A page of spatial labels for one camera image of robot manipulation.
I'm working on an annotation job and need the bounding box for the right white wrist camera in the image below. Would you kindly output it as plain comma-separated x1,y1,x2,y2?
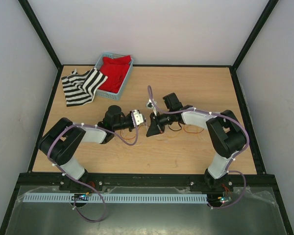
146,98,159,116

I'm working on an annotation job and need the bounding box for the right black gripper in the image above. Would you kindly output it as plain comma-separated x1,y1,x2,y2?
146,110,173,137

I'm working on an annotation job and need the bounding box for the black aluminium frame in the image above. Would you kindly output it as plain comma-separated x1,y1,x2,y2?
0,0,293,235

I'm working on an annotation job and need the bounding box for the blue plastic basket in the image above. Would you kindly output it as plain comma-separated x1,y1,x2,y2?
95,52,134,100

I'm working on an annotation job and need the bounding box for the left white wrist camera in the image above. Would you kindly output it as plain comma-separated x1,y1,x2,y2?
131,110,145,126

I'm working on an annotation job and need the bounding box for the left circuit board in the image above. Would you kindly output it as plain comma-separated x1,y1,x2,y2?
71,193,90,201

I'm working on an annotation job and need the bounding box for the right circuit board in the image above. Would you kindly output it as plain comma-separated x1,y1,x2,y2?
218,196,232,204

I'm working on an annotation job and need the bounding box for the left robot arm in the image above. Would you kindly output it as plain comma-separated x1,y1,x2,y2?
38,105,145,190

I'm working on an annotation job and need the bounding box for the black white striped cloth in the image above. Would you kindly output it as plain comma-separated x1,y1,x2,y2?
61,67,108,107

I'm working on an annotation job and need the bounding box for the red cloth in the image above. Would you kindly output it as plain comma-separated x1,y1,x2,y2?
99,55,131,94

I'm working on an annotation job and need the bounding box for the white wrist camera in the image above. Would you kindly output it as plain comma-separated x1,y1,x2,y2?
146,98,159,116
131,110,145,126

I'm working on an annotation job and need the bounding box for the circuit board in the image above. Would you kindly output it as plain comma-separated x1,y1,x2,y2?
218,196,232,204
71,193,90,201

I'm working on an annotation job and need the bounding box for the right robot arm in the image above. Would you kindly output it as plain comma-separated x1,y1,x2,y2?
146,86,249,190

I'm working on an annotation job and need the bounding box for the grey slotted cable duct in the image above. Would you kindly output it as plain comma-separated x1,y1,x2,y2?
23,193,207,204

